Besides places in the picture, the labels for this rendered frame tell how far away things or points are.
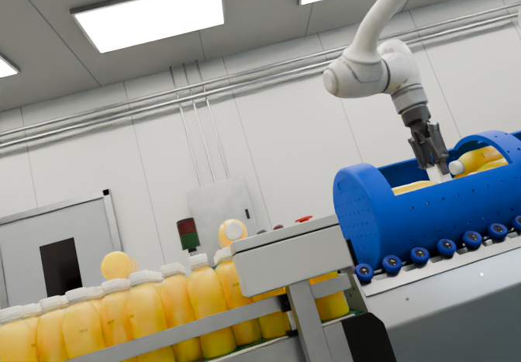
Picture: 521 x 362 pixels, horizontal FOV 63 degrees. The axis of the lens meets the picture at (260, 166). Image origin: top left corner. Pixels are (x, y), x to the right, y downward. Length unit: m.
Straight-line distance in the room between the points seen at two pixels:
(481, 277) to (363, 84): 0.55
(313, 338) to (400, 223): 0.39
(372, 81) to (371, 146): 3.65
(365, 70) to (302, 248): 0.55
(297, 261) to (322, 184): 3.83
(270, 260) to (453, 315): 0.51
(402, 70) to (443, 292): 0.58
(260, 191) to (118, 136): 1.67
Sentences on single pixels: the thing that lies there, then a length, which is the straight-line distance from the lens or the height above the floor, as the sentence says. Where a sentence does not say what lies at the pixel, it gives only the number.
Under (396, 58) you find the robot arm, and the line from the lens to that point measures 1.25.
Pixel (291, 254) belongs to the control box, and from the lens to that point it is 0.77.
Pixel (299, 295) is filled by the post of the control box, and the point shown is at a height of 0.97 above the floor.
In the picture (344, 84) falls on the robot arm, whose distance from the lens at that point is 1.14.
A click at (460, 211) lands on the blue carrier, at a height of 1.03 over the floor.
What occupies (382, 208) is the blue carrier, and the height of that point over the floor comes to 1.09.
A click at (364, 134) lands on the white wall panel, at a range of 4.82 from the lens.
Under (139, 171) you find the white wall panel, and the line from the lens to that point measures 4.71.
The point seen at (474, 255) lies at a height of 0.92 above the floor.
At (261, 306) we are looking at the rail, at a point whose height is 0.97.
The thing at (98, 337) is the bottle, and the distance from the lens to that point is 0.94.
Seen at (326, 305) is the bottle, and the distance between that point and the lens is 0.94.
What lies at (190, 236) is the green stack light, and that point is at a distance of 1.43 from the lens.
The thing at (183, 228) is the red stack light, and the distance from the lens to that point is 1.44.
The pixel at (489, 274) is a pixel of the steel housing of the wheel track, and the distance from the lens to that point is 1.18.
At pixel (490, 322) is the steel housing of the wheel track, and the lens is 1.19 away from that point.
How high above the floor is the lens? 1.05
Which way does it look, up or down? 12 degrees up
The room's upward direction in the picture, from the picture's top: 16 degrees counter-clockwise
